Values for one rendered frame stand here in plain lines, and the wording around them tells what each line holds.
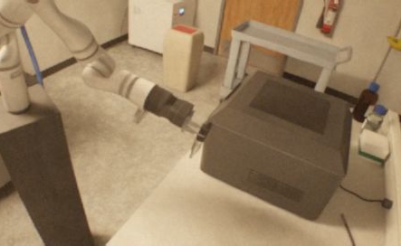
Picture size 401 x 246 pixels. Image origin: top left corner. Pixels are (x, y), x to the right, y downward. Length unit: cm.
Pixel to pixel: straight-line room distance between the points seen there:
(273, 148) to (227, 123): 17
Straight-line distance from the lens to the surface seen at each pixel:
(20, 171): 117
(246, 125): 91
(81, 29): 71
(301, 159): 90
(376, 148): 146
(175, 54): 307
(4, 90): 108
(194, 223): 96
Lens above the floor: 170
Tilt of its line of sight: 37 degrees down
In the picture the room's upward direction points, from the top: 9 degrees clockwise
